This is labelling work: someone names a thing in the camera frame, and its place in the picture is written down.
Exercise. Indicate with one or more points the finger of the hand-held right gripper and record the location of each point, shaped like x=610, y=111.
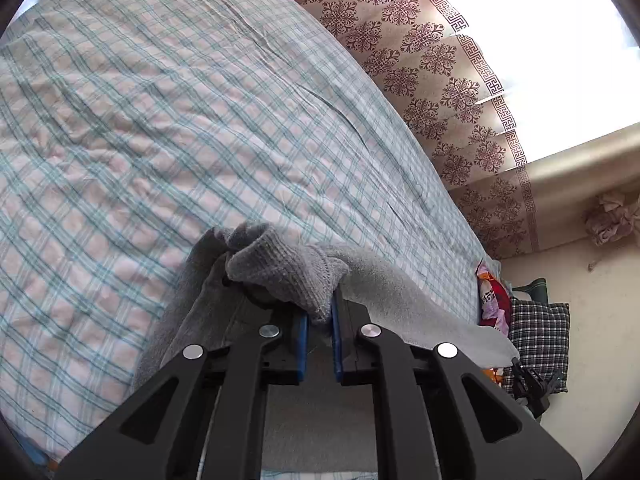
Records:
x=531, y=387

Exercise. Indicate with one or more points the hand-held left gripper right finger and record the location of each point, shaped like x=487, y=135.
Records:
x=338, y=345

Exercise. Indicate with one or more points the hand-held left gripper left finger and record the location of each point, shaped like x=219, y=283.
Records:
x=300, y=341

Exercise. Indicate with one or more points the grey pants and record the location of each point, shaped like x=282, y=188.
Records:
x=280, y=265

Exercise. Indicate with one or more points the dark plaid pillow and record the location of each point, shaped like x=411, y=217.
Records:
x=540, y=335

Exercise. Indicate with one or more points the colourful floral pillow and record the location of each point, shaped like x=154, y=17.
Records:
x=492, y=302

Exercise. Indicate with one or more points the green cloth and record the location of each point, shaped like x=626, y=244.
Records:
x=531, y=287

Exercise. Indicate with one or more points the crumpled pale cloth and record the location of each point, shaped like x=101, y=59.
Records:
x=607, y=217

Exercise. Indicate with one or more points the plaid bed sheet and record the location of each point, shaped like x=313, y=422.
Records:
x=150, y=110

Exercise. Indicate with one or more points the brown patterned curtain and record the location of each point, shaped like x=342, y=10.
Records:
x=425, y=60

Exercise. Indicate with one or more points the bright window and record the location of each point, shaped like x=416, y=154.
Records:
x=550, y=35

